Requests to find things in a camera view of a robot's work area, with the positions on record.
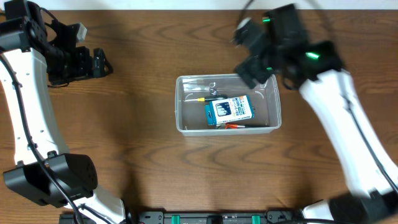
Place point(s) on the small black-handled claw hammer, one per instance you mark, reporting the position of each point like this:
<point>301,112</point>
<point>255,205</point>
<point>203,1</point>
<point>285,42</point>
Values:
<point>255,126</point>

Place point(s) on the clear plastic storage container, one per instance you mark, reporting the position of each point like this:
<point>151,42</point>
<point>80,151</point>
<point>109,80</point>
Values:
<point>191,118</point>

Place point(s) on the silver combination wrench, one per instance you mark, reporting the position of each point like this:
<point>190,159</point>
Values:
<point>212,89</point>

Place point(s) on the black yellow screwdriver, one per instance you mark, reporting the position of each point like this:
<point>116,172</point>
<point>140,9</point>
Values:
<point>206,99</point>

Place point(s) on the blue white cardboard box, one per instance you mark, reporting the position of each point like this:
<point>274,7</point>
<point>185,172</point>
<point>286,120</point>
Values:
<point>229,110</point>

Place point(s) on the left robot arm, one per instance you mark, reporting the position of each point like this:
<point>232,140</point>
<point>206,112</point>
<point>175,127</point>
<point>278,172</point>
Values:
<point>35,57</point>

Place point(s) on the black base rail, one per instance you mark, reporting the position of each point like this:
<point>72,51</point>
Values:
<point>158,217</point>

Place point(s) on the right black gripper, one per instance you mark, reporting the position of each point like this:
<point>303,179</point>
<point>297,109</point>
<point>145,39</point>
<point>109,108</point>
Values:
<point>254,65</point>

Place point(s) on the red-handled cutting pliers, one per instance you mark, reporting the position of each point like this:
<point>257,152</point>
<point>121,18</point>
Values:
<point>230,126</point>

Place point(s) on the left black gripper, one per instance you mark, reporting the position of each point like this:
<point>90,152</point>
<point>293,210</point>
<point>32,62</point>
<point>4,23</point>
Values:
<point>87,61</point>

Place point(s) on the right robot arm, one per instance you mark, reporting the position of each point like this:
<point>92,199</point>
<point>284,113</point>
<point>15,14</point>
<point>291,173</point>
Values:
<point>280,45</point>

